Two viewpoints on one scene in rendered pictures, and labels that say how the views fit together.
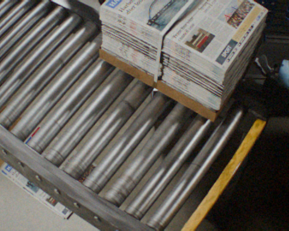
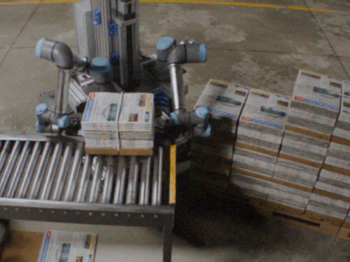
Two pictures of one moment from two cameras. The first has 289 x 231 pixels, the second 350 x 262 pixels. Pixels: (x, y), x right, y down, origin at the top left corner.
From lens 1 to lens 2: 1.00 m
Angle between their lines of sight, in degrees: 26
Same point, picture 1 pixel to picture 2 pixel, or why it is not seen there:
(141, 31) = (106, 125)
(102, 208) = (129, 208)
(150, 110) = (122, 164)
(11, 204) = not seen: outside the picture
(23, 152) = (76, 205)
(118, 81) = (100, 160)
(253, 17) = (149, 99)
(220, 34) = (139, 111)
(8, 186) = not seen: outside the picture
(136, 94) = (111, 160)
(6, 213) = not seen: outside the picture
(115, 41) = (92, 139)
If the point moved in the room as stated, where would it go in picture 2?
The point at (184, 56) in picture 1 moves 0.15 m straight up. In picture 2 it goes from (130, 127) to (128, 104)
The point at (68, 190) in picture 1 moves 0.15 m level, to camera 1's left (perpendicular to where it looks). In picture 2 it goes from (109, 209) to (81, 220)
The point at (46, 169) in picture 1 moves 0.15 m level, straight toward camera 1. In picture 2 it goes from (92, 206) to (114, 222)
